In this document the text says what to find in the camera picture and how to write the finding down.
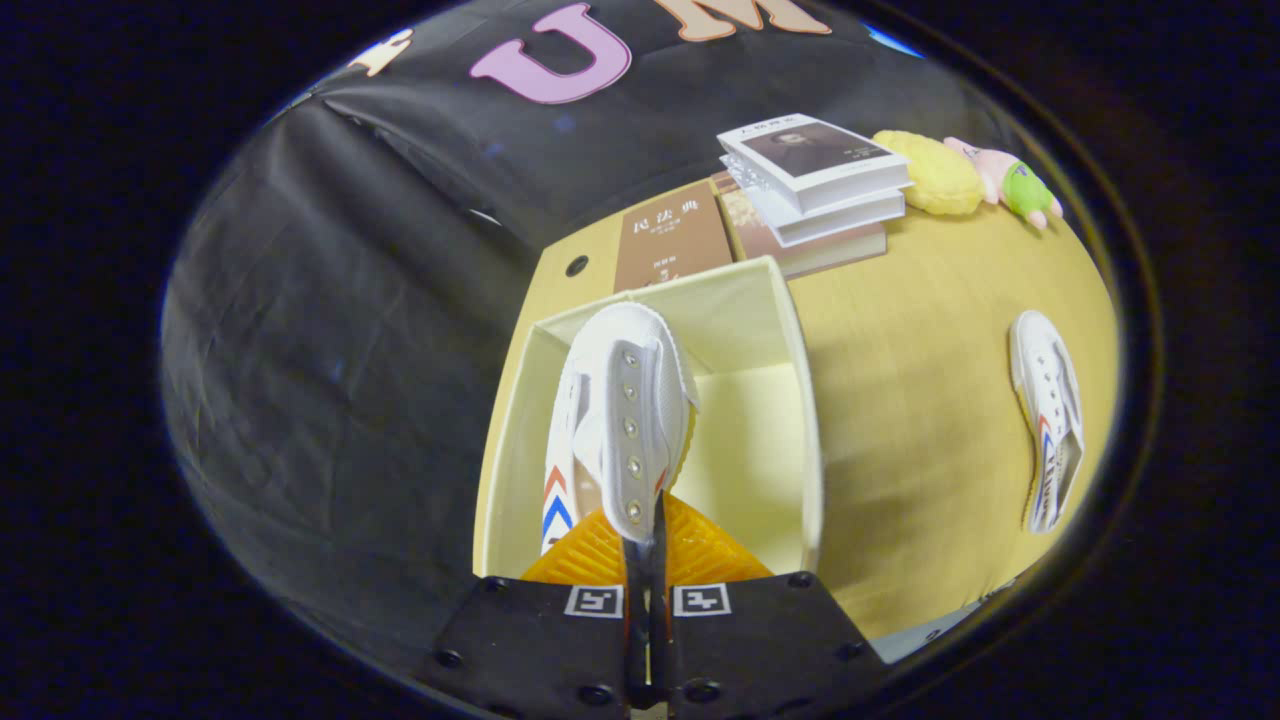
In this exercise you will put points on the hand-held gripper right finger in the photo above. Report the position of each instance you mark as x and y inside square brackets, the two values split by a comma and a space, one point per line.
[760, 640]

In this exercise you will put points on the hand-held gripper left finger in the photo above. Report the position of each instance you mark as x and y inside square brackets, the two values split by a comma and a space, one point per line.
[560, 640]

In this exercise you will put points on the cream storage box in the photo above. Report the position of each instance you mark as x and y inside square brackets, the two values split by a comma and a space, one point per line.
[750, 450]

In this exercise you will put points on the white canvas shoe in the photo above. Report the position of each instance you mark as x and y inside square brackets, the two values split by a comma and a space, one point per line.
[1040, 370]
[640, 350]

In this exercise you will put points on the black backdrop cloth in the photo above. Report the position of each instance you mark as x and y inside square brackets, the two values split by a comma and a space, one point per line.
[350, 350]

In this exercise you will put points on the thick tan cover book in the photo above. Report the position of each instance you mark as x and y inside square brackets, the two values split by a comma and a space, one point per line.
[830, 257]

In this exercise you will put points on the flat brown cover book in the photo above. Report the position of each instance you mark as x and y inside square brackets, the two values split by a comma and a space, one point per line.
[670, 235]

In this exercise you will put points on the plain white book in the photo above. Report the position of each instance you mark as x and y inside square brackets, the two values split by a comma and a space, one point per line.
[840, 222]

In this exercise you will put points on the white portrait cover book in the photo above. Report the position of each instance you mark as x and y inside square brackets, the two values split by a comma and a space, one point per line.
[810, 150]

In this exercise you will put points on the yellow round plush cushion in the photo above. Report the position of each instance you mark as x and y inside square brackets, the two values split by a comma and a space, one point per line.
[935, 175]

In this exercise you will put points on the pink and green plush toy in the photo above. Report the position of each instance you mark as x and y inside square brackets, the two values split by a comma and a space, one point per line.
[1020, 185]

